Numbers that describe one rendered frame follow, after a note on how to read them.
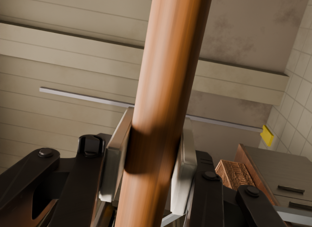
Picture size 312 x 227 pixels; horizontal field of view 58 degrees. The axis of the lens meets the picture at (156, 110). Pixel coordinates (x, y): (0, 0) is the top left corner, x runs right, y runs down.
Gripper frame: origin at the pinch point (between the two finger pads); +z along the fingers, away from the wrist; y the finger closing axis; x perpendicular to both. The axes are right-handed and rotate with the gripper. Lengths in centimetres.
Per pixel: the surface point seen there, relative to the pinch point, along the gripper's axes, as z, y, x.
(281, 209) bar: 88, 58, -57
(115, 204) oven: 152, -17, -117
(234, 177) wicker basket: 128, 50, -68
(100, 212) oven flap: 122, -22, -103
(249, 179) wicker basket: 130, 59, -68
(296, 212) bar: 87, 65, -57
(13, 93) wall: 277, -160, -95
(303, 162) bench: 158, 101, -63
